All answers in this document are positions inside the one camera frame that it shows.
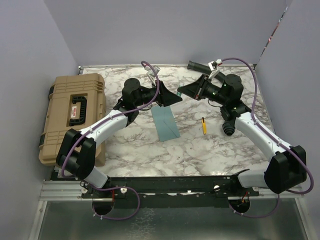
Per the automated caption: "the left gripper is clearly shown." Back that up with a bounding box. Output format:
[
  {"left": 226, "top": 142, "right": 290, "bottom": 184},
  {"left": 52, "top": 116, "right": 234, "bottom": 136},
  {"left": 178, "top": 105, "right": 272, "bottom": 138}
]
[{"left": 134, "top": 79, "right": 182, "bottom": 107}]

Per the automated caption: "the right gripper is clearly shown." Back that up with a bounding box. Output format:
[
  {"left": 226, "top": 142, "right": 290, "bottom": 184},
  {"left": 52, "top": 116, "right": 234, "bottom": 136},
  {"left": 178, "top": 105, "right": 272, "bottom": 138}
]
[{"left": 178, "top": 74, "right": 228, "bottom": 106}]

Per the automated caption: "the teal envelope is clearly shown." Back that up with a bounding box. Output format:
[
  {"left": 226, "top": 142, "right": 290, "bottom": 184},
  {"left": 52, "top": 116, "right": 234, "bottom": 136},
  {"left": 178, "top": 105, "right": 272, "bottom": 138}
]
[{"left": 151, "top": 105, "right": 181, "bottom": 142}]

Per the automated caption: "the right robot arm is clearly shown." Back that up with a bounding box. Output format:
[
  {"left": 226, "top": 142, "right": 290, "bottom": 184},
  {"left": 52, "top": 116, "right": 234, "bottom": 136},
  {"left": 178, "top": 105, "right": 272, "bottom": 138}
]
[{"left": 177, "top": 74, "right": 307, "bottom": 196}]

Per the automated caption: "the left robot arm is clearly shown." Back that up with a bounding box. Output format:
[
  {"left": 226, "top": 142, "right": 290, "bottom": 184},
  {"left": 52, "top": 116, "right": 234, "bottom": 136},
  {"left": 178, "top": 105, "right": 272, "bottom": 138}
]
[{"left": 56, "top": 78, "right": 182, "bottom": 198}]

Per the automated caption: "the yellow utility knife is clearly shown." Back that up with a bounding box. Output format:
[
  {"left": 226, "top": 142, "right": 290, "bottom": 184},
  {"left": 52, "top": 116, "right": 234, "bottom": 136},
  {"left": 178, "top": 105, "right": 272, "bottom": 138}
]
[{"left": 201, "top": 117, "right": 207, "bottom": 135}]

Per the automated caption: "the tan plastic tool case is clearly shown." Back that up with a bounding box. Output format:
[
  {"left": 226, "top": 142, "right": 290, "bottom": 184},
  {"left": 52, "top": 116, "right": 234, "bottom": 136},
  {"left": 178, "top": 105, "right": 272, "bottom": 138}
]
[{"left": 38, "top": 73, "right": 106, "bottom": 166}]

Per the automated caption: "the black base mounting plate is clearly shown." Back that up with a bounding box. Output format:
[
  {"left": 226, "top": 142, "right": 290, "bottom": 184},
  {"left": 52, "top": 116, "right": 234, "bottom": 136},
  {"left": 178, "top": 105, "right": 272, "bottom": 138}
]
[{"left": 81, "top": 175, "right": 258, "bottom": 209}]

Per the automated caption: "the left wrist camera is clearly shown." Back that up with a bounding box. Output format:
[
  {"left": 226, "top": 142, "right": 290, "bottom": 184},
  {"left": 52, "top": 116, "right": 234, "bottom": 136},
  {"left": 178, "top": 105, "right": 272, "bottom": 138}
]
[{"left": 144, "top": 65, "right": 161, "bottom": 81}]

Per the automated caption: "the black corrugated hose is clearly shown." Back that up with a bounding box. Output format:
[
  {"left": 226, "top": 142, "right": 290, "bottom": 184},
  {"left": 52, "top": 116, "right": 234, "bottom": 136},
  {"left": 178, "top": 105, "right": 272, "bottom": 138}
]
[{"left": 187, "top": 59, "right": 237, "bottom": 137}]

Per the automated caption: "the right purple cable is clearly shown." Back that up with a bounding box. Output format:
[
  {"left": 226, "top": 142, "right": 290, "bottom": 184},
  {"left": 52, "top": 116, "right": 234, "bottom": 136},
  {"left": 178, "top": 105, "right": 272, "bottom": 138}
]
[{"left": 221, "top": 57, "right": 315, "bottom": 195}]

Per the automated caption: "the purple cable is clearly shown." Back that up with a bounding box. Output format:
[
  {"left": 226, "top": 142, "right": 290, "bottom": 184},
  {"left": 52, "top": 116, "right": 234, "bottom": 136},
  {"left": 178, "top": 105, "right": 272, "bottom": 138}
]
[
  {"left": 61, "top": 60, "right": 161, "bottom": 178},
  {"left": 221, "top": 57, "right": 315, "bottom": 195}
]

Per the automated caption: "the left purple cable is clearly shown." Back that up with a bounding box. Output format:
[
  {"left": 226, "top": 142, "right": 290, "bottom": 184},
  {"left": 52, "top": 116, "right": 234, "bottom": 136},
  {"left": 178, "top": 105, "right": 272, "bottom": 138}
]
[{"left": 61, "top": 60, "right": 161, "bottom": 178}]

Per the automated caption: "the aluminium frame rail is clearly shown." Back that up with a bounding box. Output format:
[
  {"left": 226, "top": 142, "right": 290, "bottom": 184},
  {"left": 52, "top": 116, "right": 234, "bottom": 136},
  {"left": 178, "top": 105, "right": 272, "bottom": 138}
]
[{"left": 39, "top": 180, "right": 304, "bottom": 202}]

